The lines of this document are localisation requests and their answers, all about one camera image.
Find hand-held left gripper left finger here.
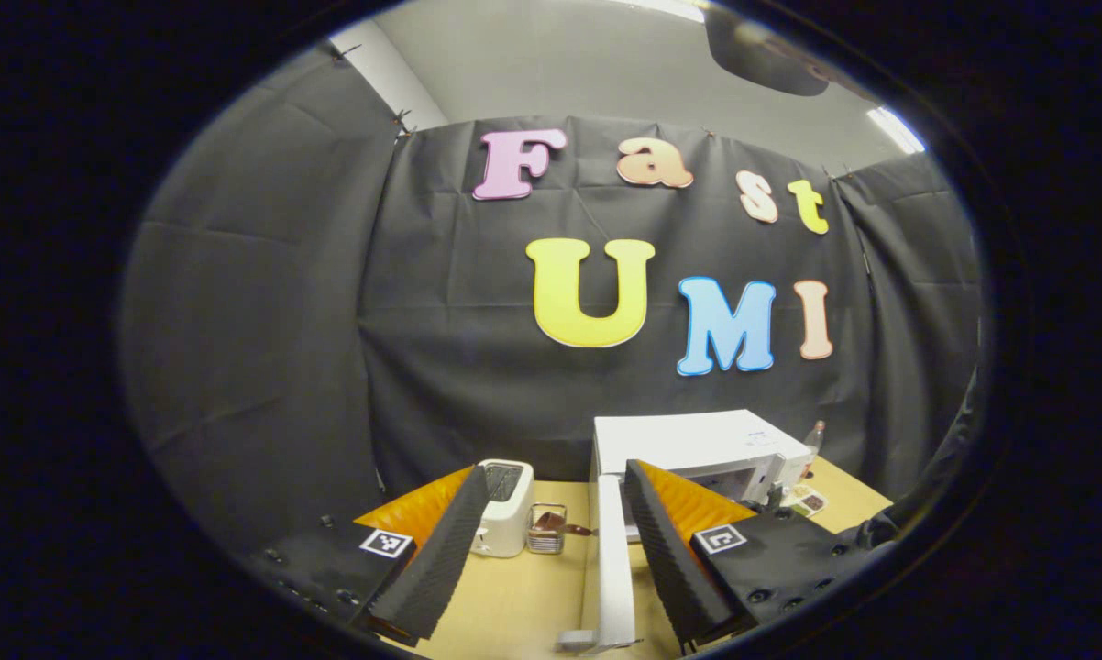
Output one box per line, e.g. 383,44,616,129
248,465,492,647

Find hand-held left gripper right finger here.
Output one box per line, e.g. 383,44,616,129
624,458,873,647

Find white microwave oven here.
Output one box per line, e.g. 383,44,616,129
556,410,813,654

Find white toaster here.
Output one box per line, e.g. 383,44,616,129
468,458,535,558

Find metal mesh utensil holder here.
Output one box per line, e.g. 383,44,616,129
526,503,568,556

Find divided plate of beans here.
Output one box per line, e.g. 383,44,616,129
780,486,829,516

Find black backdrop cloth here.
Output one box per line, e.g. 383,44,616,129
120,41,983,560

